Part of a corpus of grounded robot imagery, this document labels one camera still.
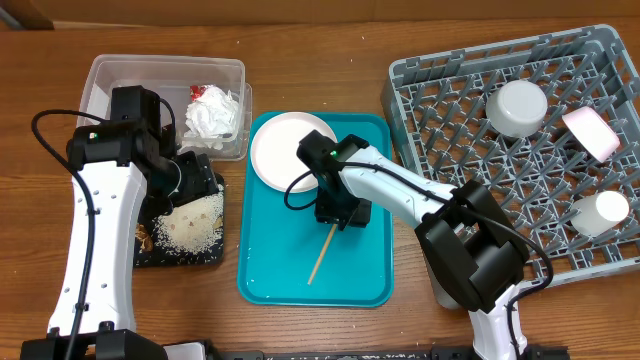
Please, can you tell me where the pile of white rice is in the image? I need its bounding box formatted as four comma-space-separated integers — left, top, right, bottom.
152, 184, 225, 256

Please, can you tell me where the brown food scrap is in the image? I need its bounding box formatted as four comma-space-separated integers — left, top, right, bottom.
135, 224, 153, 252

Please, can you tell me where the red snack wrapper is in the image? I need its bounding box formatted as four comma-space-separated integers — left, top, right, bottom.
190, 85, 208, 101

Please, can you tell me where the wooden chopstick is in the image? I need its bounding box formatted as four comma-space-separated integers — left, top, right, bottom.
307, 224, 338, 286

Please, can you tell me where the grey dishwasher rack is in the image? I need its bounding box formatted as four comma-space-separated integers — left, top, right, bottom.
381, 25, 639, 285

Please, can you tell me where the large white plate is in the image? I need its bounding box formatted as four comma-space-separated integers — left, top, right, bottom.
250, 112, 337, 192

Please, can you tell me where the clear plastic waste bin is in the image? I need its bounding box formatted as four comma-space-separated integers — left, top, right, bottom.
80, 54, 253, 161

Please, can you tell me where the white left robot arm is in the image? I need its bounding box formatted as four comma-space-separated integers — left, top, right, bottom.
20, 85, 224, 360

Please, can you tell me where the teal serving tray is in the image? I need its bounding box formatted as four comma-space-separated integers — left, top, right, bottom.
235, 110, 395, 308

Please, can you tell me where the cream white cup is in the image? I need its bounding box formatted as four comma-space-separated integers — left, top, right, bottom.
571, 191, 630, 237

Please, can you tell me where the white tissue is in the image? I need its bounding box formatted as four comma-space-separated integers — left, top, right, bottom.
181, 85, 240, 150

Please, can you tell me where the black food waste tray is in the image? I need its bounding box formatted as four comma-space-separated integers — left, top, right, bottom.
134, 173, 225, 268

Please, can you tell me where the pink bowl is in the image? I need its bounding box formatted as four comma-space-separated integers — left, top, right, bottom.
562, 107, 620, 163

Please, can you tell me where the grey-white bowl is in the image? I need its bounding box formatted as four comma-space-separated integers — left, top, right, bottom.
485, 80, 548, 138

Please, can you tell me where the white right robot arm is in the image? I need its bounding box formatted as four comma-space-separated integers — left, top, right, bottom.
296, 130, 554, 359

